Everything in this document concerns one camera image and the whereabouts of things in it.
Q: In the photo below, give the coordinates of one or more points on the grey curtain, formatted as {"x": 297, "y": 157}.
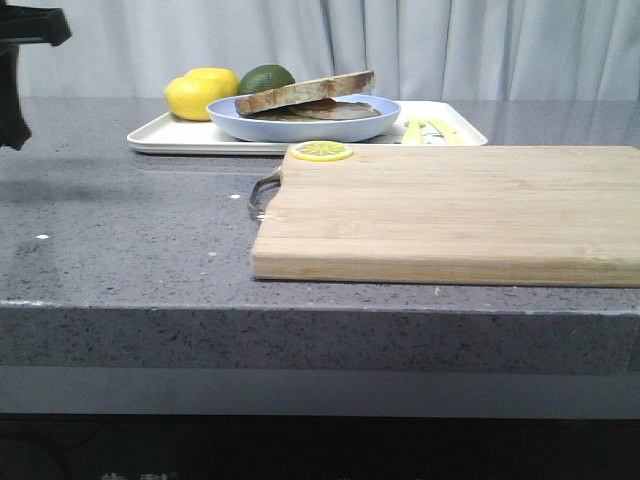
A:
{"x": 431, "y": 50}

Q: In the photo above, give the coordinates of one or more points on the front yellow lemon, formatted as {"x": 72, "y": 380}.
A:
{"x": 187, "y": 97}

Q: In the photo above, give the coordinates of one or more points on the metal cutting board handle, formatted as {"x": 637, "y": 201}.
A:
{"x": 257, "y": 202}

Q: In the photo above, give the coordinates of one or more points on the fried egg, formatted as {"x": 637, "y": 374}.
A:
{"x": 330, "y": 109}

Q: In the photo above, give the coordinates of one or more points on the rear yellow lemon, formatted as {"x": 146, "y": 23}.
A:
{"x": 225, "y": 78}

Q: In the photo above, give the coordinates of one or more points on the green lime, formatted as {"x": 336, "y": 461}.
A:
{"x": 265, "y": 77}

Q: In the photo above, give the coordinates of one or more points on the yellow lemon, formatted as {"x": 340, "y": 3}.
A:
{"x": 187, "y": 97}
{"x": 225, "y": 78}

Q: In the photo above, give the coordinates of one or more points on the light blue round plate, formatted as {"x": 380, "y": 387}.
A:
{"x": 224, "y": 116}

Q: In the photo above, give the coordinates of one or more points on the white rectangular tray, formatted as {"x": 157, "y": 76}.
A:
{"x": 167, "y": 135}

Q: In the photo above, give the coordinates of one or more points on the wooden cutting board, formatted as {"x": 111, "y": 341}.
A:
{"x": 480, "y": 215}

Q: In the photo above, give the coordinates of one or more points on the lemon slice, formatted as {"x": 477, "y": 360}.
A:
{"x": 320, "y": 151}

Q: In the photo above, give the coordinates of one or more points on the bread slice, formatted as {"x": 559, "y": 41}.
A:
{"x": 307, "y": 91}
{"x": 281, "y": 114}

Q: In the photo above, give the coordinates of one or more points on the yellow plastic knife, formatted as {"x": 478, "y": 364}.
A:
{"x": 448, "y": 132}

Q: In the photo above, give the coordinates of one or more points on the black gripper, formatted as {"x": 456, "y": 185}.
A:
{"x": 23, "y": 25}

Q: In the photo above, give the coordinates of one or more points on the yellow plastic fork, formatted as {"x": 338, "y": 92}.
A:
{"x": 413, "y": 132}

